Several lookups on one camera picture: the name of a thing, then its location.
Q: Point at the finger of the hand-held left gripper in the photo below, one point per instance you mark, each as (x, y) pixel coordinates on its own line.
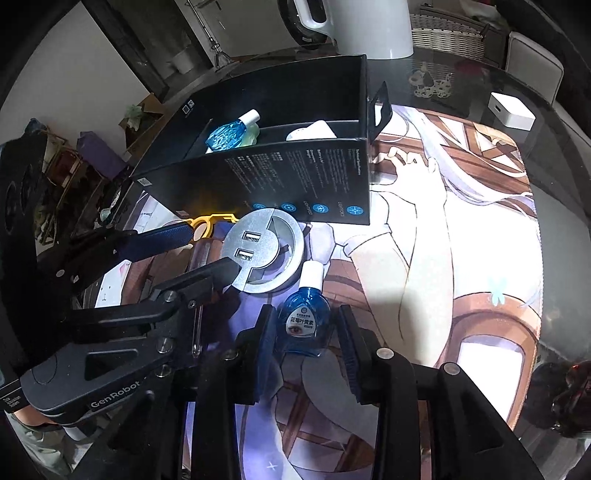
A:
(157, 237)
(203, 281)

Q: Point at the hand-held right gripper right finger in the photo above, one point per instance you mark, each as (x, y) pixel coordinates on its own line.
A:
(347, 360)

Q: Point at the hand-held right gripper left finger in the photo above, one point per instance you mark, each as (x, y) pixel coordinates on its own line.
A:
(265, 364)

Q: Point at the blue eye drop bottle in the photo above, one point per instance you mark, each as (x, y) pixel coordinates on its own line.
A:
(302, 318)
(226, 136)

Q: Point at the round silver usb hub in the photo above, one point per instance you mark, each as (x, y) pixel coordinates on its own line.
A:
(258, 235)

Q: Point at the black cardboard box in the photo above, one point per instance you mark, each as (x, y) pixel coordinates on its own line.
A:
(300, 184)

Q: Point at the white rectangular case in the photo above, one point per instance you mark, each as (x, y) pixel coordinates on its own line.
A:
(311, 130)

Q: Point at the yellow thread scissors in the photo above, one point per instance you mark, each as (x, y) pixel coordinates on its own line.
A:
(203, 221)

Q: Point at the purple bag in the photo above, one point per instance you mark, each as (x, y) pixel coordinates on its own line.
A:
(99, 152)

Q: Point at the brown cardboard box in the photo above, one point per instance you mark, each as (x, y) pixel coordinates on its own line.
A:
(147, 134)

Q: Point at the shoe rack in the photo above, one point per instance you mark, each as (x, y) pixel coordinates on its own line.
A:
(69, 161)

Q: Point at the printed desk mat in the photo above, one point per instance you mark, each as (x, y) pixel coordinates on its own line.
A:
(438, 240)

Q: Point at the white bucket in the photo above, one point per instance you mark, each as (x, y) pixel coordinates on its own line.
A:
(181, 60)

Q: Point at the floor mop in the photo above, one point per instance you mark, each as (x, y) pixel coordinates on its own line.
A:
(221, 59)

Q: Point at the black framed glass door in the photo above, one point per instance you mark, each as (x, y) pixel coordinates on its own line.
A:
(120, 37)

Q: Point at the black white spotted toy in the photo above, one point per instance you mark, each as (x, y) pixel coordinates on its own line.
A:
(431, 85)

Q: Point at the white charger adapter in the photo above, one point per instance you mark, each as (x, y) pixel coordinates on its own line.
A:
(510, 113)

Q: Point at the white electric kettle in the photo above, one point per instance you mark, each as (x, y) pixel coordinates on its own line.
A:
(369, 27)

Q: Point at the white wicker basket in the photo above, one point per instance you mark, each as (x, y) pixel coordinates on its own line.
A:
(443, 34)

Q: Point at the grey sofa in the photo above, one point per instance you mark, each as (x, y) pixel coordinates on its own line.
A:
(535, 60)

